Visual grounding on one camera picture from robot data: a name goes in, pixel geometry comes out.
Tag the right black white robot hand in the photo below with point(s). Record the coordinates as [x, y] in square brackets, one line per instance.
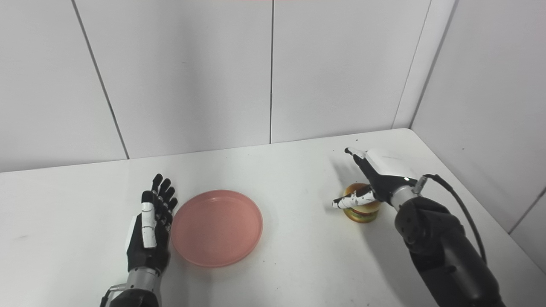
[375, 179]

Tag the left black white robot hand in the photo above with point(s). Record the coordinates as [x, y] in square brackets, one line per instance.
[149, 230]

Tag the toy hamburger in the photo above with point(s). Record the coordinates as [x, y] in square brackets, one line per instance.
[362, 211]

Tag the pink round plate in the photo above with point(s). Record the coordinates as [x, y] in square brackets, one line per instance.
[217, 228]

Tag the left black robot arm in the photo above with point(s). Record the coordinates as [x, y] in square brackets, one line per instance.
[134, 290]

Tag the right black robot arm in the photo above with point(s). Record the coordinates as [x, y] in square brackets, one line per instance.
[439, 247]

